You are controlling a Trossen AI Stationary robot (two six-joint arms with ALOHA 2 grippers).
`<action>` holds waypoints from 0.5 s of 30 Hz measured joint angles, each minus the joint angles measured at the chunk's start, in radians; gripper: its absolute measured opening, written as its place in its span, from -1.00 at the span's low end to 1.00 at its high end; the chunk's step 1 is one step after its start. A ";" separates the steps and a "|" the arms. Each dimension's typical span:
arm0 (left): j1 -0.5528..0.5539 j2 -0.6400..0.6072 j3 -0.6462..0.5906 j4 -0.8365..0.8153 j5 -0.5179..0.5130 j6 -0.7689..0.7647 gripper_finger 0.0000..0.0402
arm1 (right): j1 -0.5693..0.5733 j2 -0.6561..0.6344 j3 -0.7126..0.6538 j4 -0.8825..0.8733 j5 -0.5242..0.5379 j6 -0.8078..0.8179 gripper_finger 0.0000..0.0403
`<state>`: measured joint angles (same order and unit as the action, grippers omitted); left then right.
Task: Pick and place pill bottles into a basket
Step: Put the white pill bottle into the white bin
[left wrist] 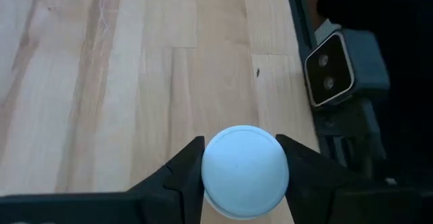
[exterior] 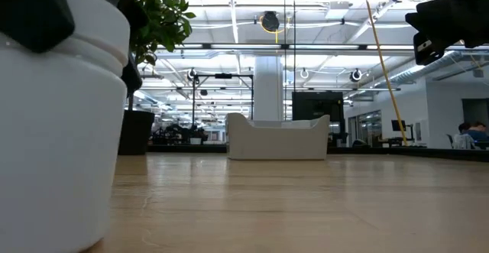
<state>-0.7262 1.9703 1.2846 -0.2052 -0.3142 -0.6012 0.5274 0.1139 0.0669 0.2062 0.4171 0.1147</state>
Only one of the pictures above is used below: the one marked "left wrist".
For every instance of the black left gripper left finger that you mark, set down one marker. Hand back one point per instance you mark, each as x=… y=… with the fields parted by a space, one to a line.
x=176 y=193

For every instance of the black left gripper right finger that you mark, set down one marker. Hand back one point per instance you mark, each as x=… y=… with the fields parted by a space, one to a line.
x=314 y=190

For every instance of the white pill bottle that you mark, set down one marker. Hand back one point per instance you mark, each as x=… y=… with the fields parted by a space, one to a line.
x=245 y=171

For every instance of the black bulky equipment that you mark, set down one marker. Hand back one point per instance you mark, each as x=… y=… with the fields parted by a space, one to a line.
x=399 y=7

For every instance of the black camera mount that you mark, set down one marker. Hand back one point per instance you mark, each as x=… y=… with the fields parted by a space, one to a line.
x=348 y=132

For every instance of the grey table-level camera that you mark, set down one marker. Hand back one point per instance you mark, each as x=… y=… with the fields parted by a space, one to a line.
x=338 y=68

